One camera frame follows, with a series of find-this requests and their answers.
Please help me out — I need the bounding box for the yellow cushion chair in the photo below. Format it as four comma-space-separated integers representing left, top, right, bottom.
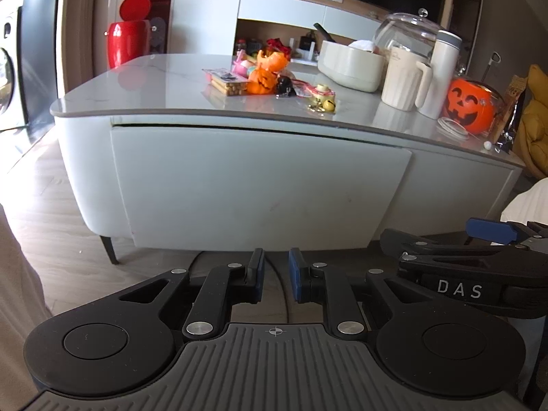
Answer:
513, 64, 548, 179

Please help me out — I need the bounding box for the white cabinet table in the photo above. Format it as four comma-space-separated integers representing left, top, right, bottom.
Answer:
50, 54, 523, 251

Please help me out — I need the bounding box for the glass jar lid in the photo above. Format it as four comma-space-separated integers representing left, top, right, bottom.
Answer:
437, 117, 469, 140

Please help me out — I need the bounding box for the orange pumpkin bucket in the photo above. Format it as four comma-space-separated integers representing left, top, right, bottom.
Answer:
441, 78, 503, 135

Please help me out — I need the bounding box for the yellow small toy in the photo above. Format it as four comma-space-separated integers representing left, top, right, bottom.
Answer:
307, 84, 336, 113

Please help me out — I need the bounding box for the white ribbed pitcher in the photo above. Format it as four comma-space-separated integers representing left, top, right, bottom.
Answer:
381, 47, 433, 111

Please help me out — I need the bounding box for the white thermos bottle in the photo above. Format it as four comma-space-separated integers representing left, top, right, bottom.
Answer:
419, 30, 462, 120

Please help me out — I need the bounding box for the biscuit snack box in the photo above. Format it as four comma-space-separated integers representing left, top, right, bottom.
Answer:
203, 69, 247, 96

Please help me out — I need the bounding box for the black small toy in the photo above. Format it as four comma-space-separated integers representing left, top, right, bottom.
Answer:
275, 75, 296, 98

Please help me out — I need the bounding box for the orange dinosaur toy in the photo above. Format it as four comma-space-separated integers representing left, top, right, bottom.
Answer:
246, 50, 289, 96

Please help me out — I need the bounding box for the white oval bowl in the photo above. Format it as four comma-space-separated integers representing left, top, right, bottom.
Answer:
317, 41, 386, 93

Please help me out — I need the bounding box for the glass dome lid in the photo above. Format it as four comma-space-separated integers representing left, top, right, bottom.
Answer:
372, 9, 441, 58

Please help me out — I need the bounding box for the red trash bin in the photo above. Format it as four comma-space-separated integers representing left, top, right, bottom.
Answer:
106, 0, 151, 69

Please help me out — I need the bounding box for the washing machine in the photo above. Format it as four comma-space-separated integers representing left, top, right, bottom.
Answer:
0, 7, 27, 131

